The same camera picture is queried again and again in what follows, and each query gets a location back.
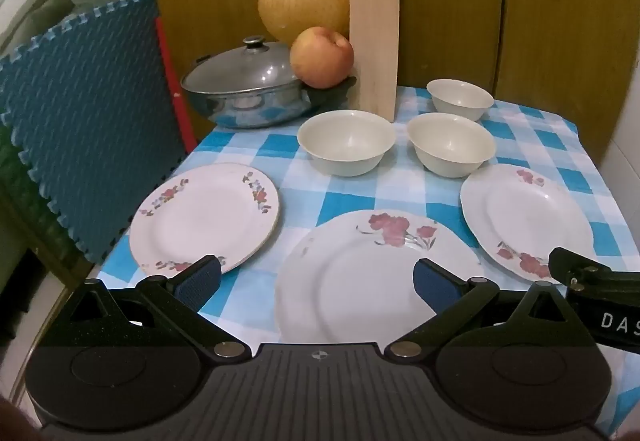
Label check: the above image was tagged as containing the green foam mat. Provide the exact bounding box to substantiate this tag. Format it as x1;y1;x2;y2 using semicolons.
0;121;92;293

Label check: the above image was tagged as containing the wooden knife block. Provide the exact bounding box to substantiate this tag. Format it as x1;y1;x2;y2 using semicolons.
348;0;403;122

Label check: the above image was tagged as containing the red yellow apple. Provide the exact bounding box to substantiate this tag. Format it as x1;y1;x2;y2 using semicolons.
289;26;355;90

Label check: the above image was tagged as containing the scalloped pink floral plate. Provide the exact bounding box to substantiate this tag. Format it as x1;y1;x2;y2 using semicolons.
460;164;595;284

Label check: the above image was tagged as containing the olive wooden frame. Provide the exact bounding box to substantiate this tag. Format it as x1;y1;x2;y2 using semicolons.
0;181;87;404

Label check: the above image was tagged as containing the steel cooking pot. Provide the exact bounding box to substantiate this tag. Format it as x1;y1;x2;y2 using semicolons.
180;75;359;130

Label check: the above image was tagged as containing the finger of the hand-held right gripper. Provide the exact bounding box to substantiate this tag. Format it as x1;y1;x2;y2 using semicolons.
548;247;640;291

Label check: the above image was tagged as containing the blue white checkered tablecloth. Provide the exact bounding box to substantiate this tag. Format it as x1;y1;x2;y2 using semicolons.
84;85;640;441

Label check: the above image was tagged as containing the steel pot lid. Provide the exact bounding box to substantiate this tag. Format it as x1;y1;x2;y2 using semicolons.
180;35;304;98

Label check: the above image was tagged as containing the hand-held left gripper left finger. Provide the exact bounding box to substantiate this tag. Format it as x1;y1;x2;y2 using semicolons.
45;254;252;365

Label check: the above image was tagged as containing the cream white bowl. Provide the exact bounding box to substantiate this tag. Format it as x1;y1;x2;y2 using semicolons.
426;78;495;123
297;110;397;178
405;113;497;179

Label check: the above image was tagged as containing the red foam board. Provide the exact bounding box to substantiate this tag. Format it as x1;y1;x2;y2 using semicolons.
154;16;199;155

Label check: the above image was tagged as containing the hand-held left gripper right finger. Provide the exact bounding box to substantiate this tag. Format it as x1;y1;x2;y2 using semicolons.
383;257;599;364

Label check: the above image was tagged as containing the blue foam mat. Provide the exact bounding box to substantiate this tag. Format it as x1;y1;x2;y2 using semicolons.
0;0;194;268

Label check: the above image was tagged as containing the gold rimmed floral plate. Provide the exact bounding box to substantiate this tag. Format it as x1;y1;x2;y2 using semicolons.
129;163;281;278

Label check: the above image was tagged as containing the large pink floral plate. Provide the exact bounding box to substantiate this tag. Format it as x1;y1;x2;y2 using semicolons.
274;209;488;347

